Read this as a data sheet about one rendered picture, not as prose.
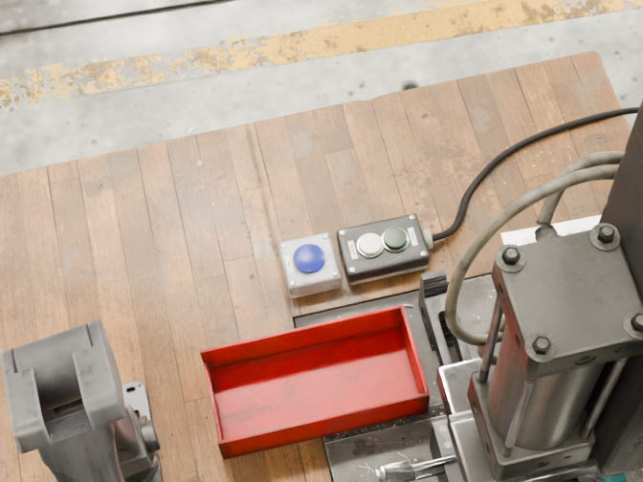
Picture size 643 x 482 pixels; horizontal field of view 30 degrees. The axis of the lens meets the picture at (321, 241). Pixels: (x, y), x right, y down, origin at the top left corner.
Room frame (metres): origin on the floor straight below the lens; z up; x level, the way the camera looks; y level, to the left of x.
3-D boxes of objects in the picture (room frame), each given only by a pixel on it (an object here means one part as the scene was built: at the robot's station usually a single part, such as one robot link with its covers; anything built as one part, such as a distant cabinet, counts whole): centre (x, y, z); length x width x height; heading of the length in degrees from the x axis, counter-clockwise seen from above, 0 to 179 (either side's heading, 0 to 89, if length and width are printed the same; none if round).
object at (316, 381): (0.52, 0.02, 0.93); 0.25 x 0.12 x 0.06; 99
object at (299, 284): (0.68, 0.02, 0.90); 0.07 x 0.07 x 0.06; 9
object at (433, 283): (0.59, -0.13, 0.95); 0.06 x 0.03 x 0.09; 9
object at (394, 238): (0.70, -0.09, 0.93); 0.03 x 0.03 x 0.02
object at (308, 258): (0.68, 0.02, 0.93); 0.04 x 0.04 x 0.02
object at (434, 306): (0.52, -0.14, 0.95); 0.15 x 0.03 x 0.10; 9
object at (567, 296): (0.35, -0.17, 1.37); 0.11 x 0.09 x 0.30; 9
